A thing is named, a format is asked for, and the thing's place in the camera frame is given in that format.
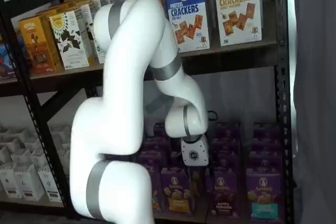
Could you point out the grey fabric curtain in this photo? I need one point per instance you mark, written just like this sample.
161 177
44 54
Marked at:
315 103

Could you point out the purple box green patch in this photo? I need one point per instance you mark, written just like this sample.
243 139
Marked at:
160 129
153 159
157 144
156 195

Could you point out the purple box orange patch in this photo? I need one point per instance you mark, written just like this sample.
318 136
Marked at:
176 195
176 159

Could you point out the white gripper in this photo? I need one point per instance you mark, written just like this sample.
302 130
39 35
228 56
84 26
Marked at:
195 153

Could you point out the blue pretzel crackers box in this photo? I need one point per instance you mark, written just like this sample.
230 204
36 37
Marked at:
189 11

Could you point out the blue purple snack box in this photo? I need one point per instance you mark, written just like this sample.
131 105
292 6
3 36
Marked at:
6 64

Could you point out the white paper package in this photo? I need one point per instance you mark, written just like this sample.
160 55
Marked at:
5 155
9 184
59 132
39 157
29 184
15 130
32 142
21 158
51 187
13 142

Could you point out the gold pretzel crackers box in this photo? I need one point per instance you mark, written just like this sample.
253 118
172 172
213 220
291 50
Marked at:
236 11

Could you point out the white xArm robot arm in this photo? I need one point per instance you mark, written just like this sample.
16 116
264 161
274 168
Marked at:
118 103

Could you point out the purple box brown patch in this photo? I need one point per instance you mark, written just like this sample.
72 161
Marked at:
223 197
227 161
227 144
228 129

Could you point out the purple box teal patch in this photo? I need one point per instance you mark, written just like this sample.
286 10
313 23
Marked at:
265 161
266 144
263 197
266 129

